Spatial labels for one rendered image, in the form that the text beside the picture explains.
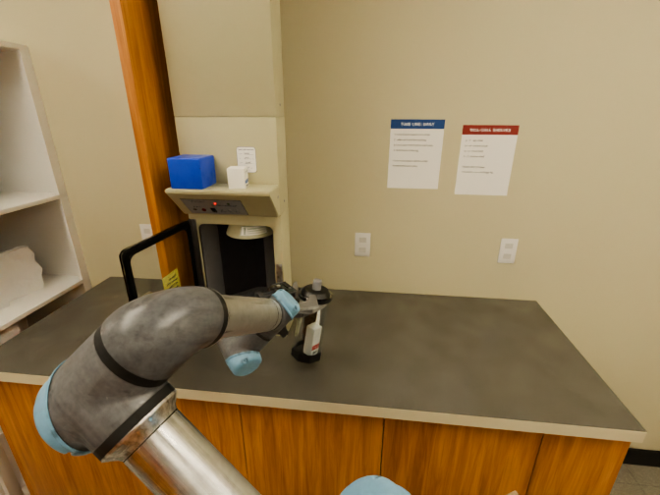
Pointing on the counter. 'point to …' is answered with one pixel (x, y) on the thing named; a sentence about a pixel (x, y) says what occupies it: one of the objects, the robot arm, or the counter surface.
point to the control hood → (261, 197)
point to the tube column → (223, 57)
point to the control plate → (215, 206)
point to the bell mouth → (248, 232)
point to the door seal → (152, 244)
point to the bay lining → (236, 260)
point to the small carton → (238, 177)
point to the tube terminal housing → (199, 127)
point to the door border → (153, 244)
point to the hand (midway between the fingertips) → (313, 300)
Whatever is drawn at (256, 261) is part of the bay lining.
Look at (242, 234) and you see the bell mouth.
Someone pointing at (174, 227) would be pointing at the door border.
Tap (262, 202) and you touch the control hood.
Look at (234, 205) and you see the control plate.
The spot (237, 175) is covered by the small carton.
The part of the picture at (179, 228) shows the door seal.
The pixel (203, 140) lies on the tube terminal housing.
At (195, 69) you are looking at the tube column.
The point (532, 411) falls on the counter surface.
